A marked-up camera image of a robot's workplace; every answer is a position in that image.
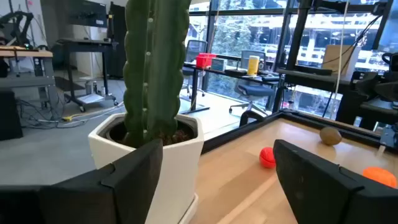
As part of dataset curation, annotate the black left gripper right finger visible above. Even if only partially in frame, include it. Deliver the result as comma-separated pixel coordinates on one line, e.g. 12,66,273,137
272,139,398,224

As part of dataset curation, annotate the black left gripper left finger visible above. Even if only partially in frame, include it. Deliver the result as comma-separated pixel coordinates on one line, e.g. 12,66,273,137
0,139,164,224

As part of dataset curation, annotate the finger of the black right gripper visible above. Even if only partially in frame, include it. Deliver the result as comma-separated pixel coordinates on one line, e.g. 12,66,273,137
355,72,379,96
374,81,398,102

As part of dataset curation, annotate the brown kiwi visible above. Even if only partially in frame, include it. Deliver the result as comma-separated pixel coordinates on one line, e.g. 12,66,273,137
319,126,343,146

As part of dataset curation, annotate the red round fruit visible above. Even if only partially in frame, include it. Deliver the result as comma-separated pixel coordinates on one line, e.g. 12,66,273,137
259,146,277,169

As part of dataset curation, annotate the orange fruit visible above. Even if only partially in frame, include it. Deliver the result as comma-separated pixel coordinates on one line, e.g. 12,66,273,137
362,166,398,189

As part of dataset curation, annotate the black keyboard desk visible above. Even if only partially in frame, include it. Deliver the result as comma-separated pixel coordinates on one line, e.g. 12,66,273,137
359,98,398,131

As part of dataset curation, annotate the brown cardboard box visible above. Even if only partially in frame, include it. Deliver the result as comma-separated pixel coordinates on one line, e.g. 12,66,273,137
322,44,361,77

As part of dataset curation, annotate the black monitor desk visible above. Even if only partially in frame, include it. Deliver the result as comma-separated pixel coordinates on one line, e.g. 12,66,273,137
275,67,398,125

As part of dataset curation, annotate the white hexagonal plant pot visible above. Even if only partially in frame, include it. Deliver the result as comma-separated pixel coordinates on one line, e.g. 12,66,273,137
88,112,205,224

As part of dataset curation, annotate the white sheet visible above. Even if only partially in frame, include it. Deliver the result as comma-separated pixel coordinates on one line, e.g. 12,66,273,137
76,93,105,105

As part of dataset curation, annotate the blue seat office chair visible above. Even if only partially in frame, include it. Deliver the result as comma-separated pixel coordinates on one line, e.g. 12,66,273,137
229,49,280,116

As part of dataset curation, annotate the yellow wipes canister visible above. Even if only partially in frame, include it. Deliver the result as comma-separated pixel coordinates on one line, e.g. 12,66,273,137
247,55,260,77

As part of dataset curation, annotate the black floor box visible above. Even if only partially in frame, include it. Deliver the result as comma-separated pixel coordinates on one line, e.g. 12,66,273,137
0,88,24,141

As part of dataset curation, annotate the tall green cactus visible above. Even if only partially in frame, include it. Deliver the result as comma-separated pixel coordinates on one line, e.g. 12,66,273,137
122,0,193,149

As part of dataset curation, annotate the black long office desk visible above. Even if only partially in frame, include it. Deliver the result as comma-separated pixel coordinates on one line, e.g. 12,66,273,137
180,61,280,114

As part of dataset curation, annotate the teal white box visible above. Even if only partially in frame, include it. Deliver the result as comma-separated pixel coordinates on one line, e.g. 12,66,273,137
211,57,227,72

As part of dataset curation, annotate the black rolling cart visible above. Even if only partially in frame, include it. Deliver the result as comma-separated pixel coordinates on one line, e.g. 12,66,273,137
55,37,119,113

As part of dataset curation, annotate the black tall cabinet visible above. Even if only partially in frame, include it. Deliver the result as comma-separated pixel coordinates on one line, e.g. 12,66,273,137
107,1,128,78

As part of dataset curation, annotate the wooden workbench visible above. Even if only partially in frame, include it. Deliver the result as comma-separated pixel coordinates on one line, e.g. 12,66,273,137
0,45,60,110

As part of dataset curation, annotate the red plastic box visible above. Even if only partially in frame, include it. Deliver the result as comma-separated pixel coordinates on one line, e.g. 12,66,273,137
195,52,218,69

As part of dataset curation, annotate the grey mesh office chair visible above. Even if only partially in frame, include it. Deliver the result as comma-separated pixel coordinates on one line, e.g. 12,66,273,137
182,39,208,99

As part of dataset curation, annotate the black cart monitor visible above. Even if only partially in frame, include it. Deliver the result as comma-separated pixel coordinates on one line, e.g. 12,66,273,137
68,0,108,28

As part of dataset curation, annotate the pale hanging rope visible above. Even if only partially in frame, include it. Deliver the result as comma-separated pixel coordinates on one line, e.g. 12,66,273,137
328,0,351,121

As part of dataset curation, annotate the black upright post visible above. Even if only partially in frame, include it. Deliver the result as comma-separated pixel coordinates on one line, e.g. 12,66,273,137
284,0,313,71

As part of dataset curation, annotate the yellow floor cable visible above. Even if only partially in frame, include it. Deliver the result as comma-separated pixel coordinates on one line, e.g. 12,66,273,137
61,104,125,122

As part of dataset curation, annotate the black aluminium table frame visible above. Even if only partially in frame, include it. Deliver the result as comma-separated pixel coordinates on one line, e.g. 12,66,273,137
201,108,398,155

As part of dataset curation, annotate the floor cable bundle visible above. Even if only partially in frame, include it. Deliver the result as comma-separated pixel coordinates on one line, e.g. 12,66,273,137
15,98,88,130

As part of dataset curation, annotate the black curved frame handle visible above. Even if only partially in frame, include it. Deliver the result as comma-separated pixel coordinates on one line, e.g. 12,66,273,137
239,110,266,128

